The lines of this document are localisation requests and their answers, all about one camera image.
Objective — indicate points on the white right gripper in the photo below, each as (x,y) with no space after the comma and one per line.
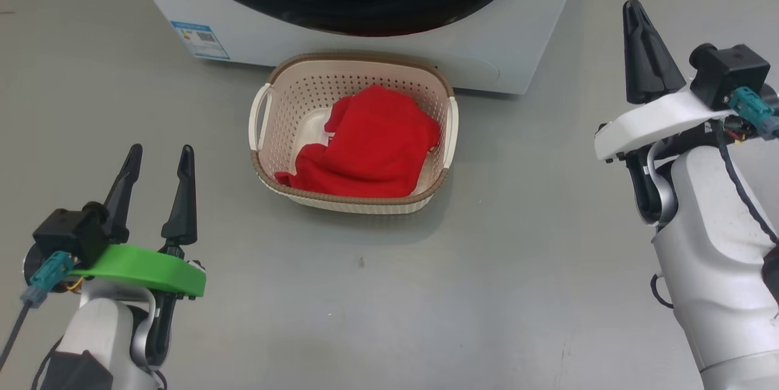
(657,122)

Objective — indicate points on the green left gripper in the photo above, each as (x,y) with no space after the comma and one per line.
(146,268)

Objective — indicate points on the red fleece garment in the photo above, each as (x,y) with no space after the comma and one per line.
(377,146)

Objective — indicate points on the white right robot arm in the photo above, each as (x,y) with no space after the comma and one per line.
(718,244)

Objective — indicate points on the white washing machine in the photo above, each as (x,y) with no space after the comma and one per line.
(517,43)

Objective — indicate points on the cream perforated laundry basket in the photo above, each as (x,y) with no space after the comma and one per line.
(286,104)

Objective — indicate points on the blue energy label sticker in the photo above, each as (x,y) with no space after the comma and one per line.
(199,40)

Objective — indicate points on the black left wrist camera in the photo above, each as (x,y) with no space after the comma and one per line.
(70,232)

